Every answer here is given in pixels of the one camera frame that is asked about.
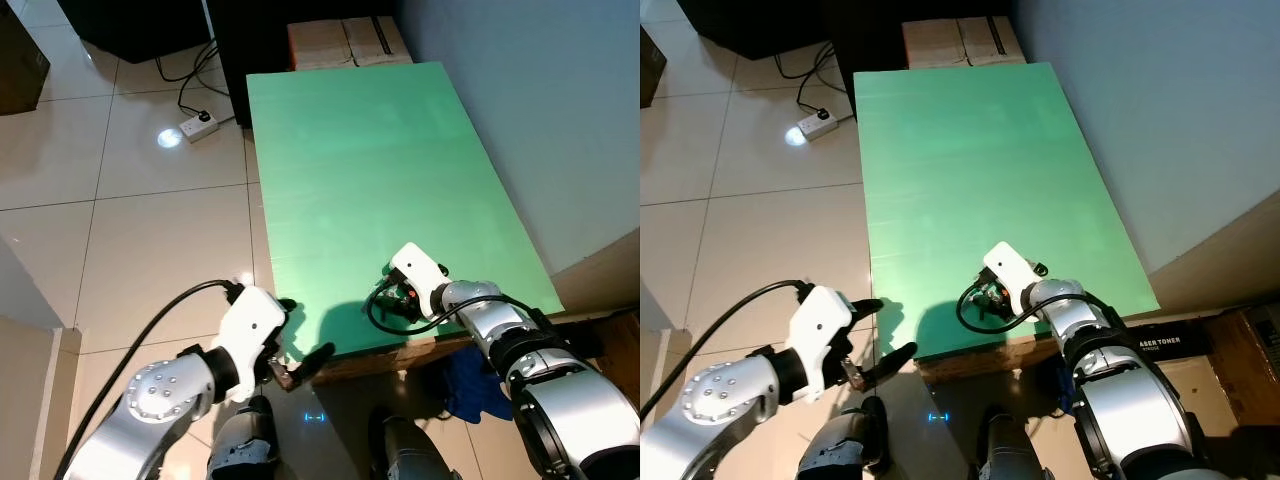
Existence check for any wooden table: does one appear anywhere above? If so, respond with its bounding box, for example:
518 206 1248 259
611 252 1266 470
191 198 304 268
300 308 613 386
912 312 1226 386

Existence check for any robot left leg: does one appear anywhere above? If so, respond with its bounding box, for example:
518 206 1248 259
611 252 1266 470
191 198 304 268
206 393 283 480
798 395 891 480

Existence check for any robot leg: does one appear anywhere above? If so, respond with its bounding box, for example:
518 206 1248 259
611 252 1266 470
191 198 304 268
798 395 891 480
368 404 463 480
972 404 1086 480
206 393 283 480

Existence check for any blue cloth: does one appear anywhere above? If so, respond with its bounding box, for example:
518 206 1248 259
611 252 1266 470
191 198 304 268
444 348 519 423
1050 352 1081 416

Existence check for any green table mat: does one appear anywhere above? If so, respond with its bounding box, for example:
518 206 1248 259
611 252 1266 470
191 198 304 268
853 61 1162 363
245 61 566 363

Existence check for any robot right leg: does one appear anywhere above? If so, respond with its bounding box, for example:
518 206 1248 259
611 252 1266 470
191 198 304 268
972 404 1086 480
368 404 463 480

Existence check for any black laser toner box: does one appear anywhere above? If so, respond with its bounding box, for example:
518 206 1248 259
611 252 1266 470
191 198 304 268
1128 320 1213 363

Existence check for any white power strip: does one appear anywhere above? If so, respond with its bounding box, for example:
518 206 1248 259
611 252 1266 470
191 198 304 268
179 111 220 143
797 108 838 141

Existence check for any beige furniture corner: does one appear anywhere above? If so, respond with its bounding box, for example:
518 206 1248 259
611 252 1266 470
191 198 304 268
0 235 83 480

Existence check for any brown cardboard box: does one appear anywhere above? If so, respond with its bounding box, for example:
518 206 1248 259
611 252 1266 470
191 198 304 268
901 15 1028 69
287 16 413 72

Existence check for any low black furniture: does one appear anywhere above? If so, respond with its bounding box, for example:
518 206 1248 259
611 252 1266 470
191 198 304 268
56 0 213 65
676 0 833 61

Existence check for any dark brown cabinet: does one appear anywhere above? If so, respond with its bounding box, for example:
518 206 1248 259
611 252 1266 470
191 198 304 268
640 24 668 109
0 0 52 117

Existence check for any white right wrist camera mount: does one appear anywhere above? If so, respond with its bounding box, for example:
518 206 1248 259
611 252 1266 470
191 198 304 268
982 241 1047 315
387 242 450 319

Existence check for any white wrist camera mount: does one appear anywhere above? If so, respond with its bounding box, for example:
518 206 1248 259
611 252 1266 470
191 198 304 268
214 285 289 389
788 285 857 403
982 241 1047 315
387 242 450 319

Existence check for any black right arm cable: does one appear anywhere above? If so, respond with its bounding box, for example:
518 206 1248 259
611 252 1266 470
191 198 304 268
364 282 513 334
955 282 1101 334

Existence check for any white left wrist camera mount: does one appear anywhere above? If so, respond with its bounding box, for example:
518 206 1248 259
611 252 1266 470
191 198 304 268
788 285 857 403
214 285 289 389

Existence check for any black floor cable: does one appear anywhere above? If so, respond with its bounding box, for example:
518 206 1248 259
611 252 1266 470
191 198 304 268
152 38 241 127
775 40 857 123

